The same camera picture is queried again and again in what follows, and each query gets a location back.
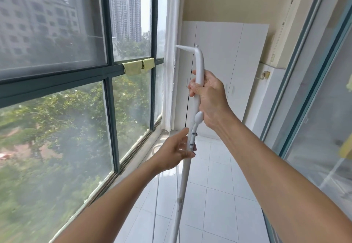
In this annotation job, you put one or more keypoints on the person's left hand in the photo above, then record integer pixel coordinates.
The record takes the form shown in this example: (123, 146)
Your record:
(170, 153)

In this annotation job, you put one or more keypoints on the person's right hand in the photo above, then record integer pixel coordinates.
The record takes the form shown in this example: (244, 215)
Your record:
(214, 99)

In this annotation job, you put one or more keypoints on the person's left thumb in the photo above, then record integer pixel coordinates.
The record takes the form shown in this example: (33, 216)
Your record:
(178, 135)

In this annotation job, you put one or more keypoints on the person's right thumb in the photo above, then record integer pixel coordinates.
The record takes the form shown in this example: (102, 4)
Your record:
(205, 76)

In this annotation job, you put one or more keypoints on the white window cleaner pole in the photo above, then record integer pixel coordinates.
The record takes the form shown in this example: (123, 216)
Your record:
(199, 64)

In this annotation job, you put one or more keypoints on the person's right forearm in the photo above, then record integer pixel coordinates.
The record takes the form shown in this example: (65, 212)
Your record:
(280, 185)

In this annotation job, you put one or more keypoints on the person's left forearm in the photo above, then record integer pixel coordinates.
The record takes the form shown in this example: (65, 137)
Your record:
(110, 209)

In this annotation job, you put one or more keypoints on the white cabinet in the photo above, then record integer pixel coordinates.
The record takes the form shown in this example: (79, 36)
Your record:
(220, 58)

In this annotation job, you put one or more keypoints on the yellow-green cleaning cloth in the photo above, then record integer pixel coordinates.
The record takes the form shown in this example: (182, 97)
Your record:
(134, 66)

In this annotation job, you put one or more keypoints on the sliding glass door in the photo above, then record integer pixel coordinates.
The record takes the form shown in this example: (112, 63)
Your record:
(294, 86)

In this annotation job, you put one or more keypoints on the small wall bracket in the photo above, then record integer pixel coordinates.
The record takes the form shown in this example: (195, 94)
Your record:
(266, 74)

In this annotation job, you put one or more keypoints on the dark green window frame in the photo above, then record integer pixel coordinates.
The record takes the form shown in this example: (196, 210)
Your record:
(107, 31)

